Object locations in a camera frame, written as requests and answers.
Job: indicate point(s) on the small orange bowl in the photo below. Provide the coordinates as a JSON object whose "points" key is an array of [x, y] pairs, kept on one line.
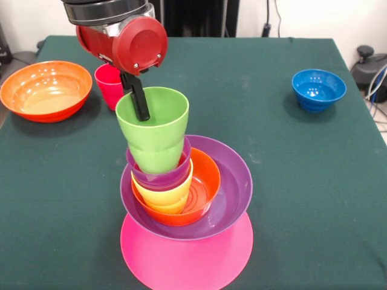
{"points": [[208, 181]]}

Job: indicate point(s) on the purple bowl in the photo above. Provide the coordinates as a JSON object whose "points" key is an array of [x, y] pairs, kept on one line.
{"points": [[232, 187]]}

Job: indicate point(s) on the pink bowl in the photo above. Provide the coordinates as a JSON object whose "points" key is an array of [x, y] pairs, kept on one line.
{"points": [[181, 262]]}

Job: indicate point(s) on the green cup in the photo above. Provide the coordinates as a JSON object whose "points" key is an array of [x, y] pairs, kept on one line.
{"points": [[157, 142]]}

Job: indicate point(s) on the large orange bowl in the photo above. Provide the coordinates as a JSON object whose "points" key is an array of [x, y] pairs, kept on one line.
{"points": [[39, 87]]}

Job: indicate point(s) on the purple cup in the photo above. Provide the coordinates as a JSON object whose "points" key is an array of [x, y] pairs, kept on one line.
{"points": [[160, 181]]}

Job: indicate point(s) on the red cup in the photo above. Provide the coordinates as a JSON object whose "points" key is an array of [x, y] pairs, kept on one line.
{"points": [[107, 87]]}

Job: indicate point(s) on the blue bowl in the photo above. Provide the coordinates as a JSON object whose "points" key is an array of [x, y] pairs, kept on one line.
{"points": [[319, 90]]}

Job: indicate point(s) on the yellow cup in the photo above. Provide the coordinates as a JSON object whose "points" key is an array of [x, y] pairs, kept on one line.
{"points": [[169, 196]]}

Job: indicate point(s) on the dark green tablecloth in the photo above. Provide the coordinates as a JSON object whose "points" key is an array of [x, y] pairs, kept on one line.
{"points": [[302, 211]]}

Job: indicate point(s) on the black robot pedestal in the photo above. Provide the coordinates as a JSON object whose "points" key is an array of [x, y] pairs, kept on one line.
{"points": [[199, 18]]}

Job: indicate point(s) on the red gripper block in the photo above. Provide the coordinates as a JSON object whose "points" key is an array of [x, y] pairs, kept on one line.
{"points": [[139, 45]]}

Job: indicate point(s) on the black pedestal foot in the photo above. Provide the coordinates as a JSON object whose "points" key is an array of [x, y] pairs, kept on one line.
{"points": [[367, 72], [25, 56]]}

